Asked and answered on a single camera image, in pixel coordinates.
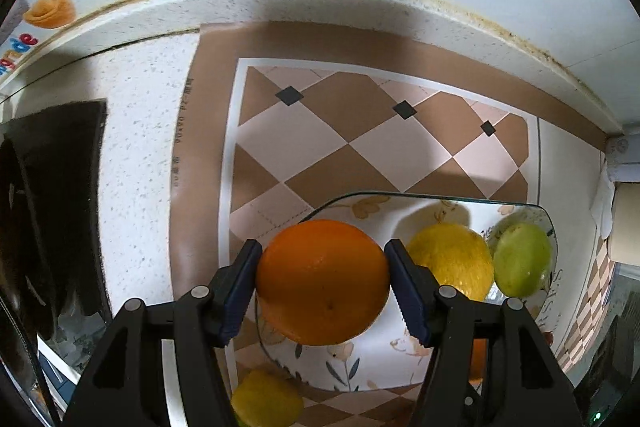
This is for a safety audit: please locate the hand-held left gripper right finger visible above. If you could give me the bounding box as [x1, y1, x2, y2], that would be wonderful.
[383, 239, 585, 427]

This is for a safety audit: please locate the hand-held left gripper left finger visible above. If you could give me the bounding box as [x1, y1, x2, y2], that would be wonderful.
[59, 239, 264, 427]

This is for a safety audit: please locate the floral glass plate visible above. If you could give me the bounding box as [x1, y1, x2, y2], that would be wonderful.
[256, 191, 559, 393]

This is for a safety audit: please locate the large orange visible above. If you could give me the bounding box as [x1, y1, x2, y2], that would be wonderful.
[255, 219, 391, 347]

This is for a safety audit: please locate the yellow lemon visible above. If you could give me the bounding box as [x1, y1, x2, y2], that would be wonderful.
[406, 223, 495, 303]

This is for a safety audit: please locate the small yellow-green lemon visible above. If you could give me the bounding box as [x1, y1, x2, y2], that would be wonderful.
[230, 368, 304, 427]

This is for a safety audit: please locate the green lime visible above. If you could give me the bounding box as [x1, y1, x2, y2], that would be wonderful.
[492, 223, 552, 298]

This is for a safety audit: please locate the checkered brown table mat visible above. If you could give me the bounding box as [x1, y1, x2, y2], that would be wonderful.
[165, 21, 608, 427]

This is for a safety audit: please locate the black cloth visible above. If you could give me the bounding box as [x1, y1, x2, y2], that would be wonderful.
[0, 99, 113, 343]

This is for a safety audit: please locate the fruit print wall sticker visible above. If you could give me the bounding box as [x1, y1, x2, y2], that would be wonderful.
[0, 0, 91, 80]

